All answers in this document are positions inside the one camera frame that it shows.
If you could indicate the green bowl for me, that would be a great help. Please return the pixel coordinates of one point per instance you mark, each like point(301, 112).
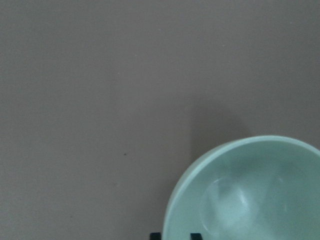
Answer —
point(256, 188)

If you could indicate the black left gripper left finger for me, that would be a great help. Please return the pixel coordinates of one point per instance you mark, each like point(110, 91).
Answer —
point(155, 236)

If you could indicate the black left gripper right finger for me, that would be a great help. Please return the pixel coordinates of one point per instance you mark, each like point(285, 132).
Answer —
point(195, 236)

